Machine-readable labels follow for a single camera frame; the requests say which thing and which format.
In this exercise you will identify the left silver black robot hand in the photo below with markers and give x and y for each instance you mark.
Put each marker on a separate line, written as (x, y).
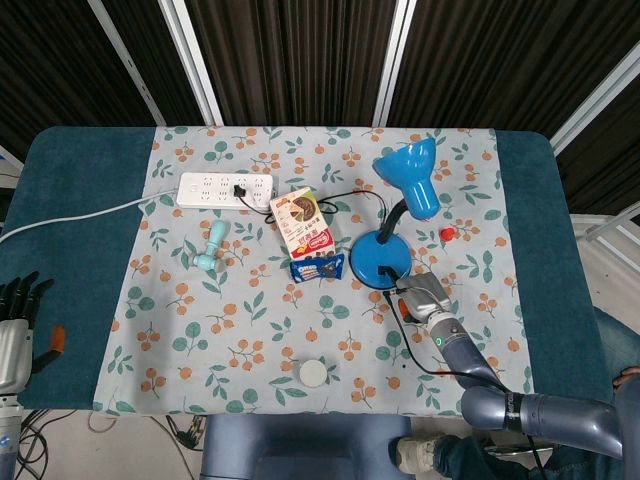
(12, 350)

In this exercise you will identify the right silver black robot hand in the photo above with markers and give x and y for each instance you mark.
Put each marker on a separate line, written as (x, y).
(425, 297)

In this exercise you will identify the blue desk lamp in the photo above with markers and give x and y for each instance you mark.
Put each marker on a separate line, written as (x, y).
(370, 255)

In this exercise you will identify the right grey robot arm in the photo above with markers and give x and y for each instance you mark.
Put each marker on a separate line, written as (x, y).
(550, 415)

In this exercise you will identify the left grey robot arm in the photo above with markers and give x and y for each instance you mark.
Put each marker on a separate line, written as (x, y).
(7, 440)

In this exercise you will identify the black power plug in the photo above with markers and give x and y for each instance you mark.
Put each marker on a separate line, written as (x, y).
(239, 191)

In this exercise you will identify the small red cap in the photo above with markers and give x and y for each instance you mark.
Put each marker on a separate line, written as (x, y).
(447, 233)

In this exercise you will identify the blue Oreo cookie pack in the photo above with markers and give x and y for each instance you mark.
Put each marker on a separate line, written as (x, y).
(317, 270)

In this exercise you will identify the white round lid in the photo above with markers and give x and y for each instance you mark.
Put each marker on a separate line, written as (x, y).
(313, 374)

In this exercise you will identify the cream red cookie box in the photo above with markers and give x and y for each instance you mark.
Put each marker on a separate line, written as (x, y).
(300, 225)

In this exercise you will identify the white sneaker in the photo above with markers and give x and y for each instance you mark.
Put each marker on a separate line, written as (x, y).
(420, 452)

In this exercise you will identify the floral orange leaf tablecloth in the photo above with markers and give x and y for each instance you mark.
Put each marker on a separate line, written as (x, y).
(250, 325)

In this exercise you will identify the teal velvet table cover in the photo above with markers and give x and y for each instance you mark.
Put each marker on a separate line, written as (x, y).
(75, 175)

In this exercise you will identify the teal toy hammer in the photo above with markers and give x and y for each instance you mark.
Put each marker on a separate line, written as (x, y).
(217, 235)

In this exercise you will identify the white power strip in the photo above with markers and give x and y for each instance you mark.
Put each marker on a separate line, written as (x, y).
(200, 190)

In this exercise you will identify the white aluminium frame post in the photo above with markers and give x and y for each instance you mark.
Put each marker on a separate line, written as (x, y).
(192, 60)
(595, 110)
(125, 60)
(395, 60)

